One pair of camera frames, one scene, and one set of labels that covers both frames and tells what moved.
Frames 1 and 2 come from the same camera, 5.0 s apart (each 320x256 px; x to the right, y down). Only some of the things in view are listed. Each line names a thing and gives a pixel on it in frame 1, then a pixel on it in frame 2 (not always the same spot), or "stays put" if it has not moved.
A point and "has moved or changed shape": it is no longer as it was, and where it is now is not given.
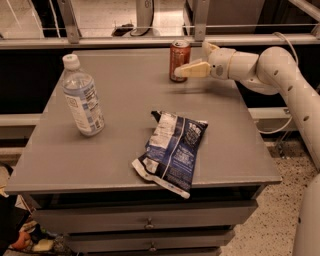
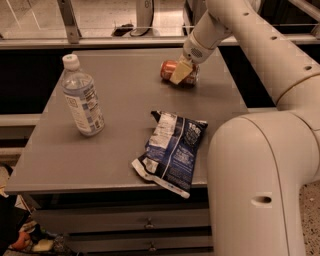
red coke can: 180,54 has moved or changed shape
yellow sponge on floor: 43,245 stays put
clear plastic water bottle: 82,95 stays put
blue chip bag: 171,151 stays put
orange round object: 23,241 stays put
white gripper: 218,63 -> 196,52
